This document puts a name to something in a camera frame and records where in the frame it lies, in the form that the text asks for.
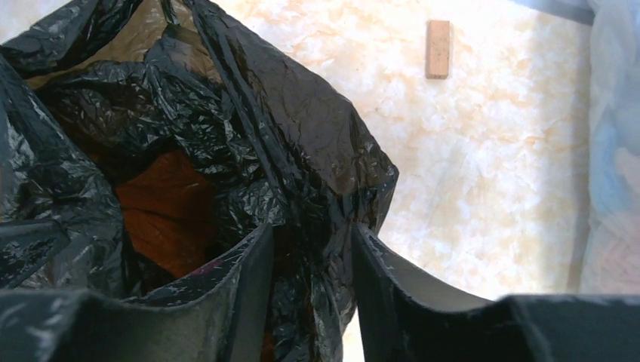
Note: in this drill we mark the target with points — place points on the large translucent trash bag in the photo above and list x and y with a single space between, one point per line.
611 261

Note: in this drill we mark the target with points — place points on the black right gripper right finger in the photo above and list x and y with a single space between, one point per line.
406 314

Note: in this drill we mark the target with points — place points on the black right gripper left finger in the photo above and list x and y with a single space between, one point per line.
216 313

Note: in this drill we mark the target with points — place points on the flat wooden block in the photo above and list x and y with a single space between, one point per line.
438 43

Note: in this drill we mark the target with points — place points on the black trash bag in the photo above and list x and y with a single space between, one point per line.
93 93

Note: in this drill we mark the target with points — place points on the orange plastic trash bin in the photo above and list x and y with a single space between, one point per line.
168 215

